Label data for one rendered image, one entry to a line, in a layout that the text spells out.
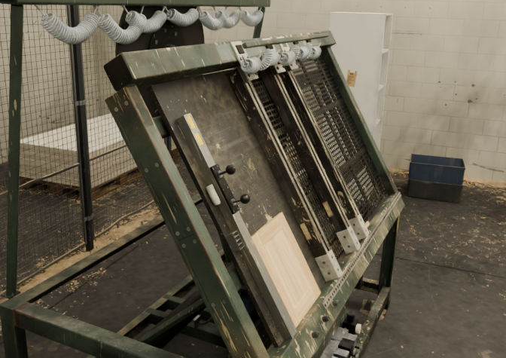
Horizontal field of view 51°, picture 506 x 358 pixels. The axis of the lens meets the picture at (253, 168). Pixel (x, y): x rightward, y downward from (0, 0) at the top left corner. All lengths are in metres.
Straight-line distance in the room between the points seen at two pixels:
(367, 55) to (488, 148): 2.31
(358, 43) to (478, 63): 1.88
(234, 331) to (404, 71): 5.74
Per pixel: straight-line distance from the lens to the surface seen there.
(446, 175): 6.45
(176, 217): 1.87
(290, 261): 2.34
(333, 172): 2.94
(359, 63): 5.94
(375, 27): 5.89
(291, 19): 7.56
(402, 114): 7.37
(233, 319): 1.92
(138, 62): 1.89
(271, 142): 2.46
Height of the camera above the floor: 2.13
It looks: 17 degrees down
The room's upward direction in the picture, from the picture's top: 2 degrees clockwise
